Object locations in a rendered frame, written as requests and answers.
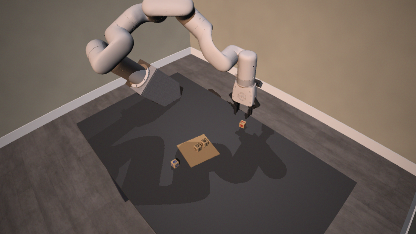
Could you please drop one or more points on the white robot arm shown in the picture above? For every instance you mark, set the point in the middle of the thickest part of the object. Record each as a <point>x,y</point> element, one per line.
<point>105,58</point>

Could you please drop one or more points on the orange flat mat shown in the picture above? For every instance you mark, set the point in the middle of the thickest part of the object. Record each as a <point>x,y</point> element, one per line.
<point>195,158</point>

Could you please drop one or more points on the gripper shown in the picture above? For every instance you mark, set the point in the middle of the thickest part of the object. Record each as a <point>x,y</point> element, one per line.
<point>245,95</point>

